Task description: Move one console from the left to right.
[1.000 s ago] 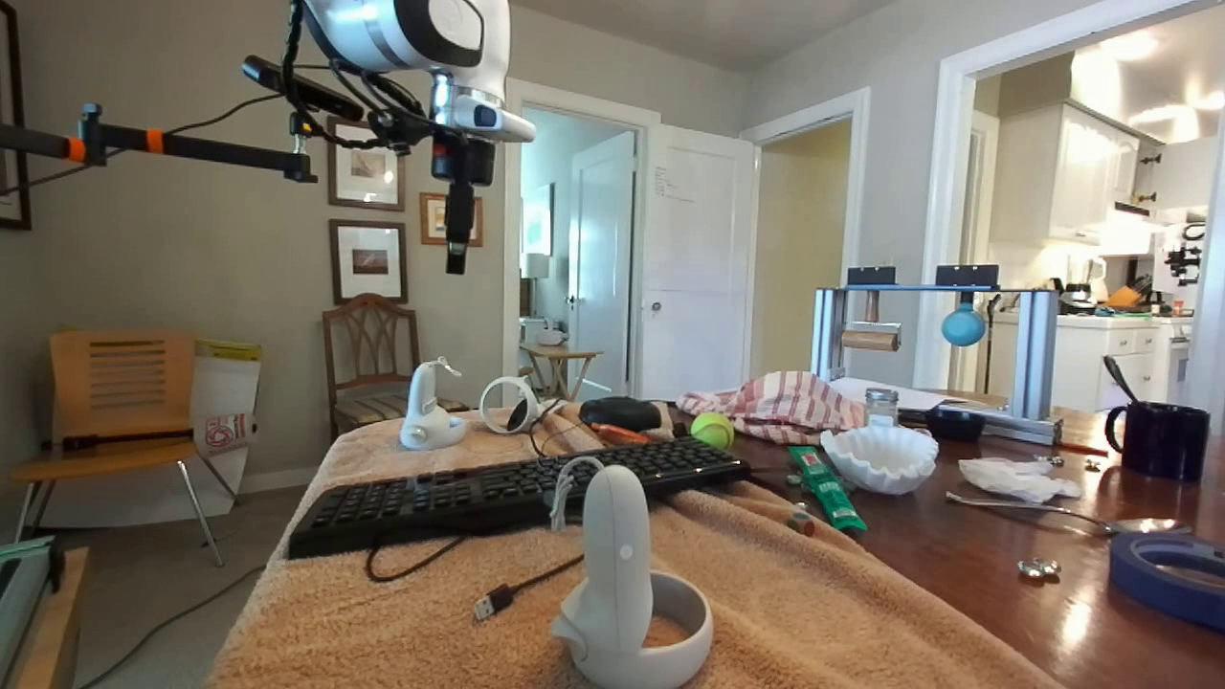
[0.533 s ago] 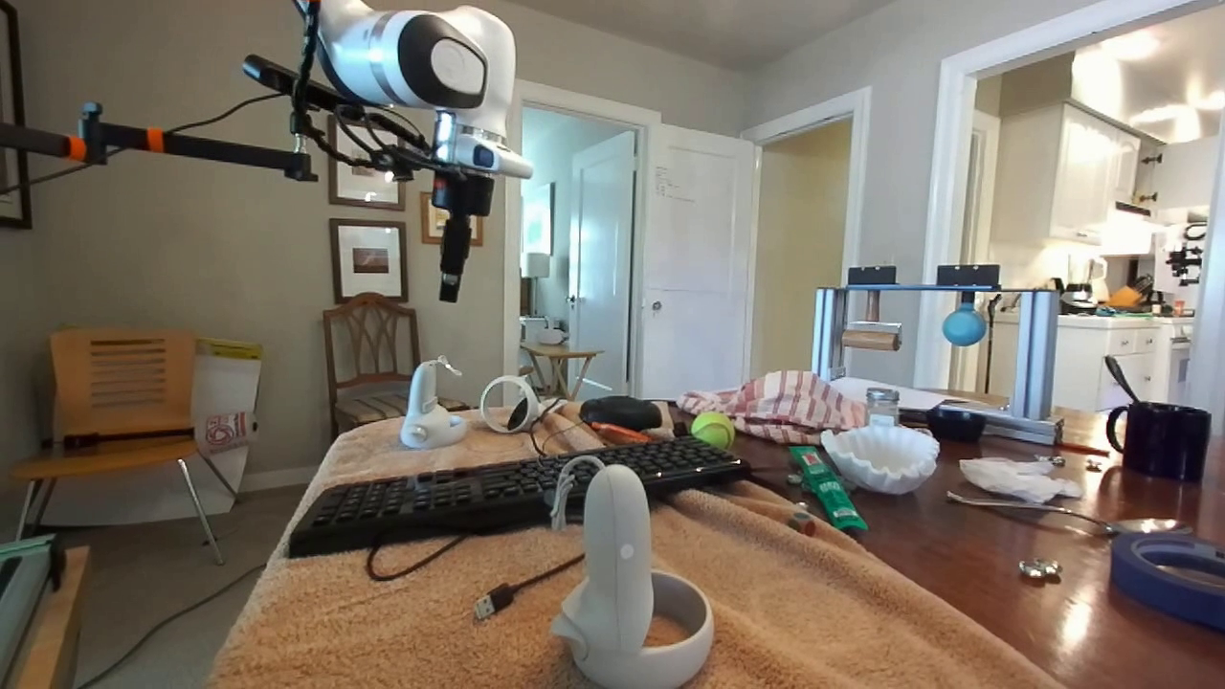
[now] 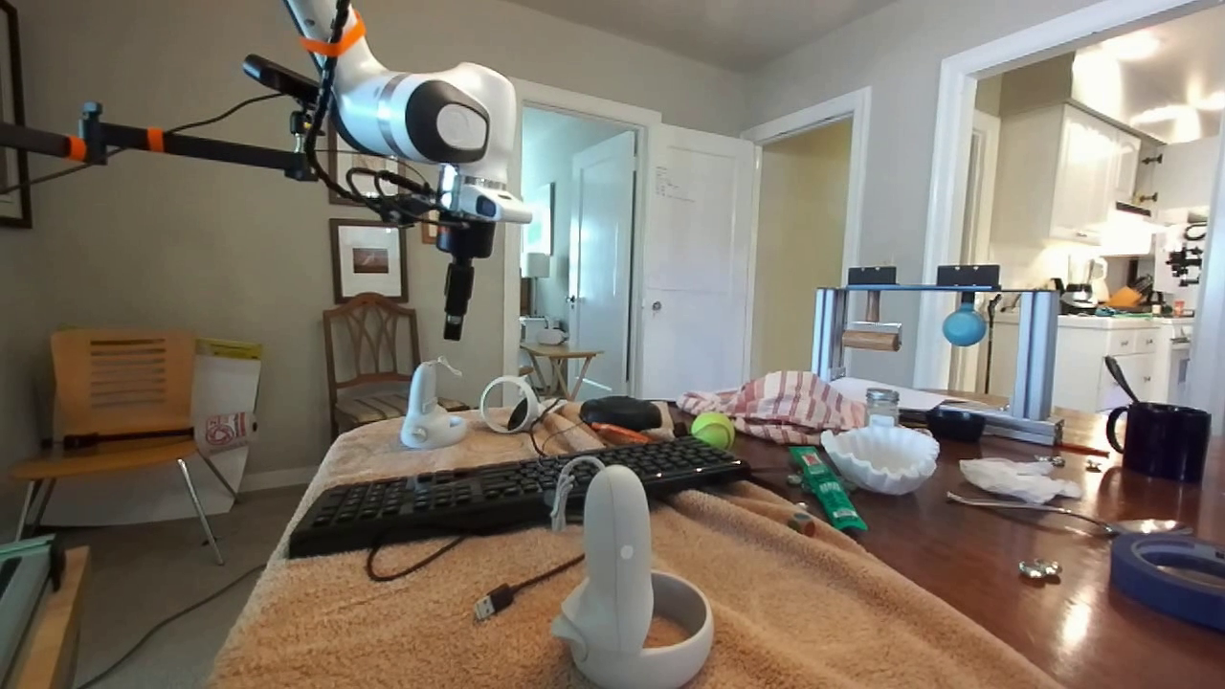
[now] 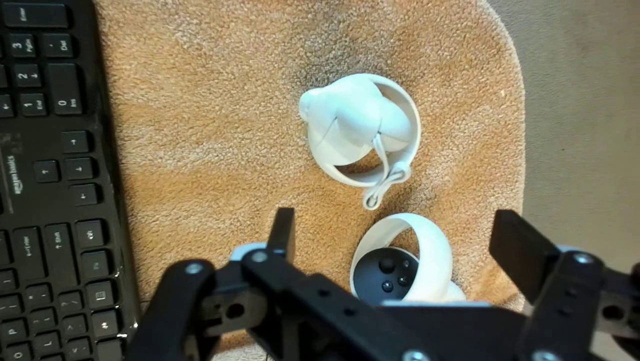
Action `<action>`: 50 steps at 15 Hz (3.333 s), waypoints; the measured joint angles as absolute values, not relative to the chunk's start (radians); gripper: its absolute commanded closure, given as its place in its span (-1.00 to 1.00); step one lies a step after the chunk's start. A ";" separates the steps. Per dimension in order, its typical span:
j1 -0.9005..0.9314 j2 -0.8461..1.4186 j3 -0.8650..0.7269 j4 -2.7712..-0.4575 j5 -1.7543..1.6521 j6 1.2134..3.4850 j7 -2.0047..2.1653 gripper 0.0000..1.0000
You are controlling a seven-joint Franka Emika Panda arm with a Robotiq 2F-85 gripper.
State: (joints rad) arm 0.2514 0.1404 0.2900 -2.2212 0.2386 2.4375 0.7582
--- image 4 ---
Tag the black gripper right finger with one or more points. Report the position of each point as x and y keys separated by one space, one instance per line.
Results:
x=566 y=294

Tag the white VR controller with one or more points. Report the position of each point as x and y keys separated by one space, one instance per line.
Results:
x=433 y=248
x=352 y=114

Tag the beige terry towel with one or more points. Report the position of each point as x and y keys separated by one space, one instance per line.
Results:
x=232 y=121

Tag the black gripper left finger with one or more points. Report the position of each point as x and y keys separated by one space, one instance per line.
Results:
x=183 y=307

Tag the black computer keyboard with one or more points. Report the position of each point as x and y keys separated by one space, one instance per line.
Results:
x=52 y=201

